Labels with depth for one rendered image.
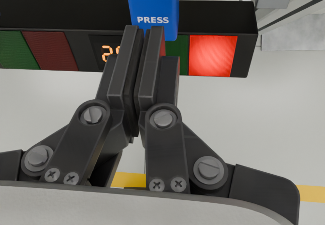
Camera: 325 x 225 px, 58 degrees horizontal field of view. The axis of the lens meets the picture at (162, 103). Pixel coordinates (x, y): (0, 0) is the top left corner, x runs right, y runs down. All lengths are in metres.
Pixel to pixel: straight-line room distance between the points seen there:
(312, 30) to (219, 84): 0.29
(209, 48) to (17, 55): 0.14
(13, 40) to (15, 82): 0.79
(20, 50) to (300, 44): 0.77
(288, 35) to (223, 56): 0.69
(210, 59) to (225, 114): 0.68
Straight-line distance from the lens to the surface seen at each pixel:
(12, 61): 0.24
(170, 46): 0.19
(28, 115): 1.01
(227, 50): 0.19
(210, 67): 0.21
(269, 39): 0.87
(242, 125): 0.89
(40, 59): 0.23
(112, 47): 0.20
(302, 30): 0.90
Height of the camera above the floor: 0.86
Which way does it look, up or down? 80 degrees down
